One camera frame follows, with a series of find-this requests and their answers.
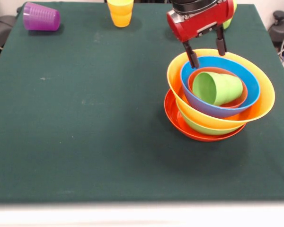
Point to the large orange plastic bowl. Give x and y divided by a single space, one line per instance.
175 82

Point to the wide red plastic bowl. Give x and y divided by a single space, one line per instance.
172 116

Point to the dark green tablecloth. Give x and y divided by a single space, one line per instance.
85 142

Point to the blue plastic bowl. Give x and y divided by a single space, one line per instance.
251 80

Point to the yellow plastic cup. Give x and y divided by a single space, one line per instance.
120 14

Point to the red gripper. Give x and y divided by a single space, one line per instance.
198 23

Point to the small red plastic bowl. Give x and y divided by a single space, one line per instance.
245 94

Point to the green plastic bowl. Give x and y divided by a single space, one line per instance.
203 130

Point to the black rounded stand foot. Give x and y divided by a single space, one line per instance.
2 30
280 26

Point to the purple plastic cup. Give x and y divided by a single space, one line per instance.
41 17

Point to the lime green plastic cup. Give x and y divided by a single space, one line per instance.
228 23

